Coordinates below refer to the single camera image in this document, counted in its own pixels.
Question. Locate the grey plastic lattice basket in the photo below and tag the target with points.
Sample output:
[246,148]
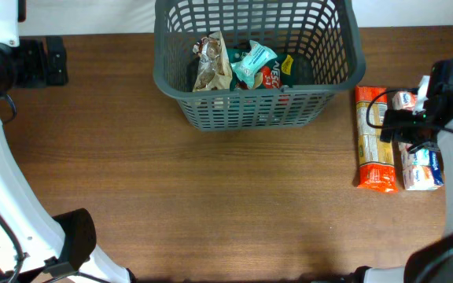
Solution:
[321,36]

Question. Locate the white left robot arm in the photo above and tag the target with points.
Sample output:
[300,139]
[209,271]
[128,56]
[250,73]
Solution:
[32,242]

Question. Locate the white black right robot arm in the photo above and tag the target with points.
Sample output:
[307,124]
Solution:
[434,263]

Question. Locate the orange pasta packet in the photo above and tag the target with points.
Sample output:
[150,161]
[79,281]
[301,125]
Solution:
[376,160]

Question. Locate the green Nescafe coffee bag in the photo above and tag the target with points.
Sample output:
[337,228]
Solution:
[275,74]

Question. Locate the beige cookie bag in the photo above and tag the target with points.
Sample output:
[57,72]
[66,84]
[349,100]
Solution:
[214,71]

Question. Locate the pink white tissue pack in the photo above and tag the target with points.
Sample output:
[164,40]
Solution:
[421,170]

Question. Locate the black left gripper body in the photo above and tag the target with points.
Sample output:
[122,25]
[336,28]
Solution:
[38,62]

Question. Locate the teal wet wipes packet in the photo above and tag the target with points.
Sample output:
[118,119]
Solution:
[253,61]

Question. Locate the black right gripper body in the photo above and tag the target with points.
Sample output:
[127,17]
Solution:
[395,126]

